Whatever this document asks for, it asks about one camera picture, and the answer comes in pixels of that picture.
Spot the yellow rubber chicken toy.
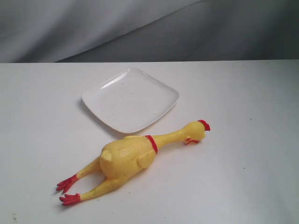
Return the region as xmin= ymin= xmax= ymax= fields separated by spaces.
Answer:
xmin=57 ymin=120 xmax=211 ymax=206

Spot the white square plate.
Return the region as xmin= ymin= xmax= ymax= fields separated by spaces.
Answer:
xmin=82 ymin=68 xmax=179 ymax=134

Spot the grey backdrop cloth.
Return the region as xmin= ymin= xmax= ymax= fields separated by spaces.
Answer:
xmin=0 ymin=0 xmax=299 ymax=63

